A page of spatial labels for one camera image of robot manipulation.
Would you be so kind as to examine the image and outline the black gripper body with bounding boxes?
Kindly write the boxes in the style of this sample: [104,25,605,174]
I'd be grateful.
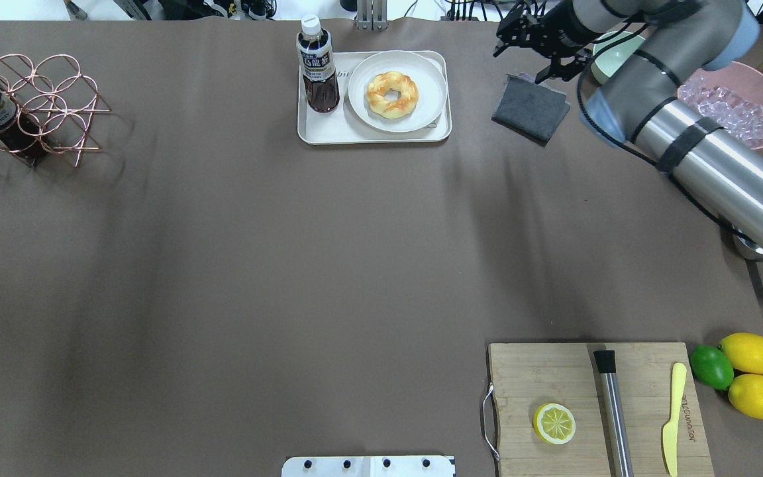
[493,2,593,84]

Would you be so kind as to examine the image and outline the twisted glazed donut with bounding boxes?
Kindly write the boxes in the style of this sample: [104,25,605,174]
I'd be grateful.
[364,72,420,120]

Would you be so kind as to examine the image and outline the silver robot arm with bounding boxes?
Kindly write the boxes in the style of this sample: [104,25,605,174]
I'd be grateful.
[495,1,763,247]

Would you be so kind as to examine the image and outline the white plastic tray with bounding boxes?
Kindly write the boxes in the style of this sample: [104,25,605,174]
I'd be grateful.
[297,50,453,145]

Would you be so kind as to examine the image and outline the tea bottle on tray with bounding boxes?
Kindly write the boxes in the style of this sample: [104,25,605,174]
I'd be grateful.
[296,13,341,113]

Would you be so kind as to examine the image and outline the light green bowl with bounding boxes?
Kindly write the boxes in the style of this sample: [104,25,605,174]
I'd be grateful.
[591,31,646,85]

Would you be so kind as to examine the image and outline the grey folded cloth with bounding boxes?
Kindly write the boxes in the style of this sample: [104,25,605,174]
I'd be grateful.
[491,74,570,144]

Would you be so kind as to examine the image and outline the white round plate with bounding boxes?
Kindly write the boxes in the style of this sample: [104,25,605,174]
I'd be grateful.
[348,50,448,133]

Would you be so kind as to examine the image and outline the pink bowl of ice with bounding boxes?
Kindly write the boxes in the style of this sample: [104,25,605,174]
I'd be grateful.
[676,62,763,149]

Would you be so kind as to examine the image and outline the metal muddler black tip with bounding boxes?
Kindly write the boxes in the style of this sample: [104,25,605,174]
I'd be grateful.
[593,349,634,476]

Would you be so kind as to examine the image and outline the bamboo cutting board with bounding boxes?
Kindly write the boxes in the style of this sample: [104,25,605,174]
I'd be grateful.
[488,342,688,476]

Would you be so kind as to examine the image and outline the green lime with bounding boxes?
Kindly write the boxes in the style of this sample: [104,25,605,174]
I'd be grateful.
[688,344,734,392]

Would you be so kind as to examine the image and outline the upper yellow lemon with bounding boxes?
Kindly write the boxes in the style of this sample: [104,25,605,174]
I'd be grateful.
[718,332,763,374]

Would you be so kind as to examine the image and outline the yellow lemon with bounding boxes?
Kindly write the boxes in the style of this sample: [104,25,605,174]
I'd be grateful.
[727,374,763,419]
[718,332,763,374]

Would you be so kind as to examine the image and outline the half lemon slice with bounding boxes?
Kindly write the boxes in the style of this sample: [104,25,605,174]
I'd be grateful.
[533,403,576,446]

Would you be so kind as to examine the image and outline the yellow plastic knife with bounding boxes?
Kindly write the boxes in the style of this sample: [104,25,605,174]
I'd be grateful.
[661,362,687,476]

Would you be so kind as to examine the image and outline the lower yellow lemon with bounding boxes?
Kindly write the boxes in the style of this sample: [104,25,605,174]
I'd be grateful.
[727,374,763,419]

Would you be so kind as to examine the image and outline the tea bottle in rack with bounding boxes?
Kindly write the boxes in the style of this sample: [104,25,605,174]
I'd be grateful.
[0,88,48,165]

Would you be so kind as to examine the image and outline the metal bracket at table edge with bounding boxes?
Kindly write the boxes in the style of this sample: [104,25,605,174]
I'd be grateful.
[355,0,389,31]

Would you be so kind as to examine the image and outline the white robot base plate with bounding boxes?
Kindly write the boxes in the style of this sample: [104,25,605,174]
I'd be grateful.
[281,454,457,476]

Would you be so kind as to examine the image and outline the copper wire bottle rack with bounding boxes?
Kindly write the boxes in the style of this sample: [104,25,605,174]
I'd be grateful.
[0,52,113,168]

